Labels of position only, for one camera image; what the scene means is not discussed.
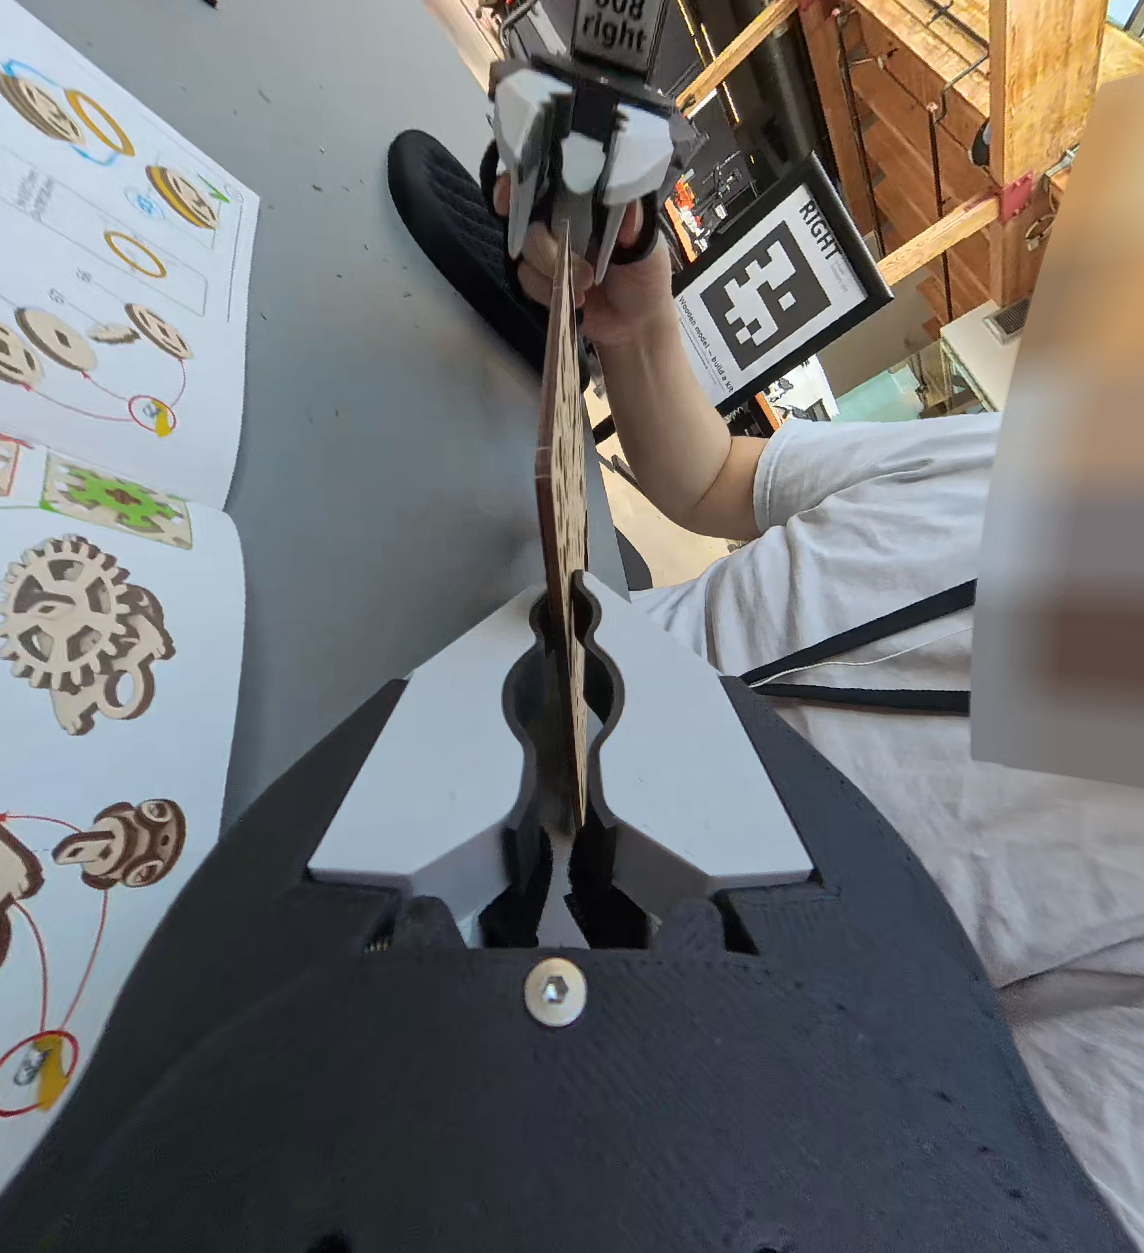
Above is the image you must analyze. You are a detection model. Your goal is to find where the thin white cord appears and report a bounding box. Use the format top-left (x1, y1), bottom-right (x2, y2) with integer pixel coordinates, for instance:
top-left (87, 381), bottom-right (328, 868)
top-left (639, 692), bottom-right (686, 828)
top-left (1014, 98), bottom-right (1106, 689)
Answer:
top-left (759, 626), bottom-right (975, 683)

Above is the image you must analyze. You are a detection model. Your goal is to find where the wooden puzzle parts sheet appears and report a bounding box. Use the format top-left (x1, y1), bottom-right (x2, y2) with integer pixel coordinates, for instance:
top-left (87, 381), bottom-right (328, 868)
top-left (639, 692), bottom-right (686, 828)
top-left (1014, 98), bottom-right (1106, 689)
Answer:
top-left (533, 219), bottom-right (593, 833)

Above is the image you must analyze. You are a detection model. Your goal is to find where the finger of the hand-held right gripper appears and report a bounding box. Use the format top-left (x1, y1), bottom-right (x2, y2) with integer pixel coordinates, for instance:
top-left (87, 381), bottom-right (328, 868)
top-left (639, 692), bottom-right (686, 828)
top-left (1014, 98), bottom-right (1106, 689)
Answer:
top-left (560, 105), bottom-right (680, 209)
top-left (491, 68), bottom-right (576, 197)

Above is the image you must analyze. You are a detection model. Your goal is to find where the black framed marker sign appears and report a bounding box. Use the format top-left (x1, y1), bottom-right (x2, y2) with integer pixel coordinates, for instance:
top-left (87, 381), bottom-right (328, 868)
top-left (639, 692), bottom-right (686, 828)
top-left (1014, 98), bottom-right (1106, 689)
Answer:
top-left (670, 151), bottom-right (897, 412)

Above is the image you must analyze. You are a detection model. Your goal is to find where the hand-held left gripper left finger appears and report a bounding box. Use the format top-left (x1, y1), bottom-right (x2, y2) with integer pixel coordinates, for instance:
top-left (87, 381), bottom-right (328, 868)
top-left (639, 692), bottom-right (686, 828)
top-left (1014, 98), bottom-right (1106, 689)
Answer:
top-left (306, 585), bottom-right (559, 945)

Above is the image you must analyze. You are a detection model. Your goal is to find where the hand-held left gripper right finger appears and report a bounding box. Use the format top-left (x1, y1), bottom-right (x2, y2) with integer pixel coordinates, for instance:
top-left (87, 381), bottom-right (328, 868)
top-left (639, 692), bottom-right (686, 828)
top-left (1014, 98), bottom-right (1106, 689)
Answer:
top-left (572, 572), bottom-right (818, 926)

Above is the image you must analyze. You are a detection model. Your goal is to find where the person's right hand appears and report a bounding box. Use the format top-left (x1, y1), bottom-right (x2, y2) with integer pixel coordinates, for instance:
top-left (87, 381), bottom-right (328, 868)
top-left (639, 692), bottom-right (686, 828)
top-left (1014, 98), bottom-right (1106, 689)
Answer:
top-left (494, 176), bottom-right (676, 346)

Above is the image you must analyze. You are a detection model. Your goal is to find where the black quilted cushion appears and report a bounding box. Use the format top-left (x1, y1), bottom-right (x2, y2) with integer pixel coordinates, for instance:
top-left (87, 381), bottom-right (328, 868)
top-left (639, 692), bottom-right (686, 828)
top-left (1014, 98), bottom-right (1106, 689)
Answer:
top-left (386, 127), bottom-right (593, 392)

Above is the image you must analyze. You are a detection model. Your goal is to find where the person's right forearm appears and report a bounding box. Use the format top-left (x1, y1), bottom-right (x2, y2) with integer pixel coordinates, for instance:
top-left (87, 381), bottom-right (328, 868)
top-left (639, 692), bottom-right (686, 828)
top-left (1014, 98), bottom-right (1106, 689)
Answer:
top-left (586, 293), bottom-right (769, 539)

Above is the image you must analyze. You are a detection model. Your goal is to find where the wooden timber frame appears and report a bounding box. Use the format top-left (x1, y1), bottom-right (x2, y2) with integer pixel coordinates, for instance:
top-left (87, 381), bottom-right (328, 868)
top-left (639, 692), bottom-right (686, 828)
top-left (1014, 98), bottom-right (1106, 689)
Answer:
top-left (674, 0), bottom-right (1144, 334)

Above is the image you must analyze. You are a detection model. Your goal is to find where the illustrated instruction booklet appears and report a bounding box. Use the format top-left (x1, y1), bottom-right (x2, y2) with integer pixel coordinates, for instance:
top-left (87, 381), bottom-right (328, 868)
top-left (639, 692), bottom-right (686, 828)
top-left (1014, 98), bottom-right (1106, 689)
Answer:
top-left (0, 0), bottom-right (262, 1175)

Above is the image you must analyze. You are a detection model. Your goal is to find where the black strap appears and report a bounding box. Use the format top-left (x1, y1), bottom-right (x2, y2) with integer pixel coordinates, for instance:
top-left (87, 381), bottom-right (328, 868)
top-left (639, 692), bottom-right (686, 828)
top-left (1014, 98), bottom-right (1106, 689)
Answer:
top-left (740, 577), bottom-right (980, 716)

